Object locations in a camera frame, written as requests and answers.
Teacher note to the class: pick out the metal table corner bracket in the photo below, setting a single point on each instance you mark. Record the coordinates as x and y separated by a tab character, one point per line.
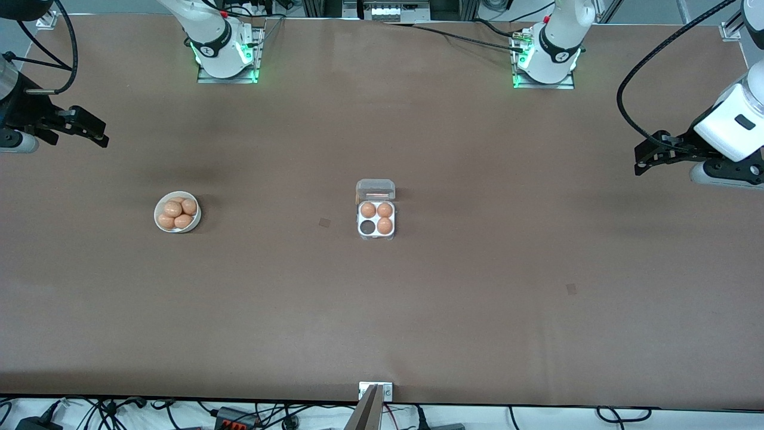
729	31
45	21

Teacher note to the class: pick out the white ceramic bowl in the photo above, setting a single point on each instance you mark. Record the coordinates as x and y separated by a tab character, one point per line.
161	210

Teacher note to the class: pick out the aluminium profile bar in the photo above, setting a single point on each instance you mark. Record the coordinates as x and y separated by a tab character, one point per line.
365	412

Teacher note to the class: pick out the metal table edge bracket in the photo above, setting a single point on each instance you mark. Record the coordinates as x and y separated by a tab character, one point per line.
388	391

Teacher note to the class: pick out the clear plastic egg box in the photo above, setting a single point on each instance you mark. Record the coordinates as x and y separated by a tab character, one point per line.
375	191

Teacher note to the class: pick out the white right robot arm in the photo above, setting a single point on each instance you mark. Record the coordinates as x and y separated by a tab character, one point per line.
215	54

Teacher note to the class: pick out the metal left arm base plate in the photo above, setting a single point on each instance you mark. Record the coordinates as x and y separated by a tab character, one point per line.
567	85

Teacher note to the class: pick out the grey electrical terminal box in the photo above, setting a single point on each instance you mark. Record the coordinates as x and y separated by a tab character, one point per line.
394	9

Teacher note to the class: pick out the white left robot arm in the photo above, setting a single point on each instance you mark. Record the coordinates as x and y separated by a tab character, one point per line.
555	60

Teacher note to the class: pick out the black power adapter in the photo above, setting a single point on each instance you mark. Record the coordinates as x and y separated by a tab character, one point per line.
36	424

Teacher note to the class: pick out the black power strip orange switches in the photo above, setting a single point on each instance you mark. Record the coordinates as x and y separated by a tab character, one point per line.
236	419

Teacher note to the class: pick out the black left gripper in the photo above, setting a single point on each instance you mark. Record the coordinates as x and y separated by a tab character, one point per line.
684	145

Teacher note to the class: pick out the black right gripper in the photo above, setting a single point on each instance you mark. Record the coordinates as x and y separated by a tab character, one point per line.
24	109

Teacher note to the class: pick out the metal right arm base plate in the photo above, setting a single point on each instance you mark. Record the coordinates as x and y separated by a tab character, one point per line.
255	65

